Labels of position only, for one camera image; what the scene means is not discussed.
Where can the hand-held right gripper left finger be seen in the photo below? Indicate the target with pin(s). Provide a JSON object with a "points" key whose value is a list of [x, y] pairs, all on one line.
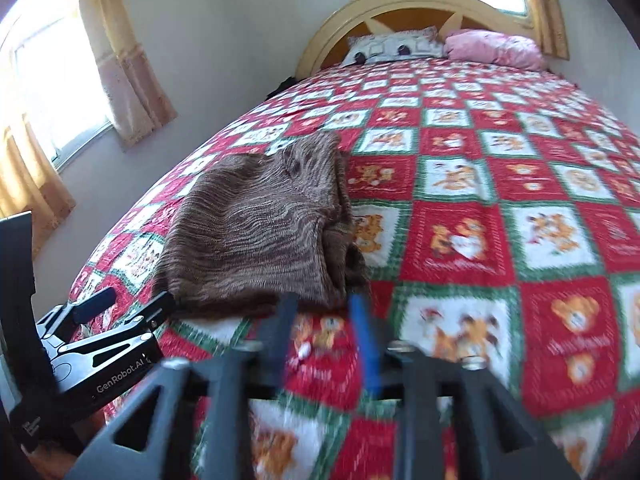
{"points": [[280, 332]]}

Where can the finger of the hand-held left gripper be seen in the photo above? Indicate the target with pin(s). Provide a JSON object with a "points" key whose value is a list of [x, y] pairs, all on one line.
{"points": [[92, 305], [150, 310]]}

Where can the red green printed blanket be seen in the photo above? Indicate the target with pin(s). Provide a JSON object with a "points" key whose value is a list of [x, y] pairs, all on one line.
{"points": [[500, 185]]}

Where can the pink pillow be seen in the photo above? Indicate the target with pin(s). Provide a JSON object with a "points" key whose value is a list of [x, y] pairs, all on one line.
{"points": [[495, 47]]}

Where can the white black patterned pillow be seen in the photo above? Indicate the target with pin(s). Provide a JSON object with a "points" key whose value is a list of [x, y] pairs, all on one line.
{"points": [[390, 47]]}

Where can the brown knit sweater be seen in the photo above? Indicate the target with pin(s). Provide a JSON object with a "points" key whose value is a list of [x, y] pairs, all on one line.
{"points": [[260, 230]]}

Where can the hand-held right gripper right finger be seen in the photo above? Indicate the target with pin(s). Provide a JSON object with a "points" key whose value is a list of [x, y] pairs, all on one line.
{"points": [[365, 340]]}

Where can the dark cloth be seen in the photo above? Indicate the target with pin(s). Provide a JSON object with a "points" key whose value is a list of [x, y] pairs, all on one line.
{"points": [[280, 87]]}

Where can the cream wooden headboard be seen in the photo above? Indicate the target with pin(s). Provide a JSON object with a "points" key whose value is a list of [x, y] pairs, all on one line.
{"points": [[320, 35]]}

